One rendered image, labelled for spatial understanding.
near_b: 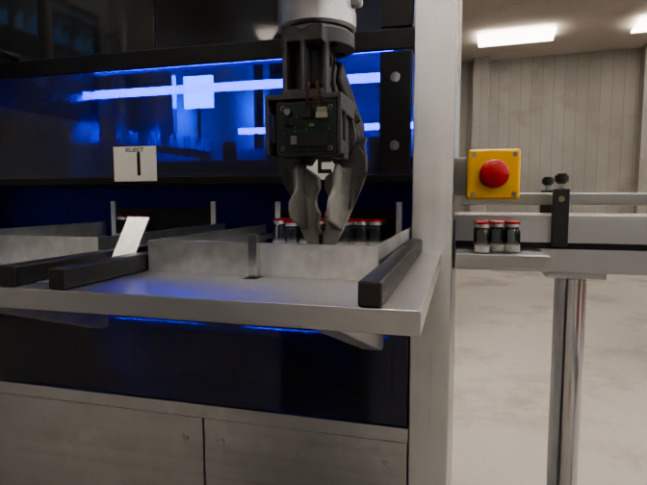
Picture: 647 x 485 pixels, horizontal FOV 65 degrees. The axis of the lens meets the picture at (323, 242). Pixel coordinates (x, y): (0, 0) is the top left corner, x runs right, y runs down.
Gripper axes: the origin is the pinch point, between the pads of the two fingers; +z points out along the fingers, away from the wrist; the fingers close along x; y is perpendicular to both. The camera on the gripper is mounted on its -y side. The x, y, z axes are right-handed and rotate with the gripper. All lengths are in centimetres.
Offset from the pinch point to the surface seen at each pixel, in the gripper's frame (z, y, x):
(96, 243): 0.9, -0.5, -28.2
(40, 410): 37, -26, -64
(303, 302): 3.5, 12.9, 1.9
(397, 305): 3.5, 12.1, 9.1
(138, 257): 1.9, 2.8, -20.2
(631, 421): 93, -187, 87
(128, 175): -8, -26, -42
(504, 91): -207, -1043, 92
